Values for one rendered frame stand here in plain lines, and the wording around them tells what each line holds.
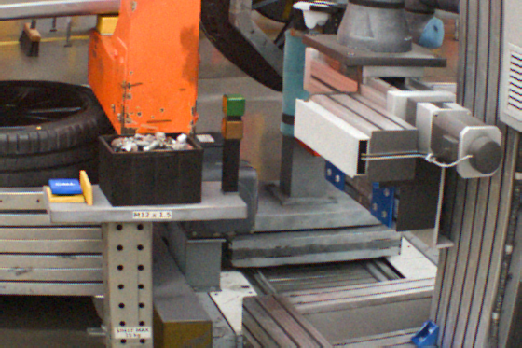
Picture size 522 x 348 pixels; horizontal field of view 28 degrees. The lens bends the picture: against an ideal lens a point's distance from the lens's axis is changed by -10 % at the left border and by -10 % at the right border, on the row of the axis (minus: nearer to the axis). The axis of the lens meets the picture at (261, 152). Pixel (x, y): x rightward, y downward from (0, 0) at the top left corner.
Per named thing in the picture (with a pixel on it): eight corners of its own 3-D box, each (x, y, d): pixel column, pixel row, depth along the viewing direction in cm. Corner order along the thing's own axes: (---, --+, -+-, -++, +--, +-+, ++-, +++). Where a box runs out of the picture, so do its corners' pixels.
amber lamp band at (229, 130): (239, 134, 244) (240, 116, 243) (243, 140, 241) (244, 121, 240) (220, 135, 243) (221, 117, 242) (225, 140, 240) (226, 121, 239)
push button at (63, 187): (77, 188, 239) (77, 178, 238) (81, 199, 232) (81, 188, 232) (48, 188, 237) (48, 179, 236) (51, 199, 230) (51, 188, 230)
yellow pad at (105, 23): (140, 25, 310) (142, 8, 309) (149, 34, 298) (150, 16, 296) (94, 28, 306) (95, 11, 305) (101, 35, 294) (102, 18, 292)
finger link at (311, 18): (288, 26, 259) (326, 31, 257) (289, 2, 258) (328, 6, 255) (293, 24, 262) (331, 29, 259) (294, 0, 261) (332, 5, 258)
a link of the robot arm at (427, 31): (446, 14, 249) (445, 49, 251) (404, 6, 254) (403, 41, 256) (435, 17, 242) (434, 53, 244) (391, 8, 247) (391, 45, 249)
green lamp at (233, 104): (240, 111, 243) (240, 93, 242) (244, 116, 239) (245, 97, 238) (221, 112, 242) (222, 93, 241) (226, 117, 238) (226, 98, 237)
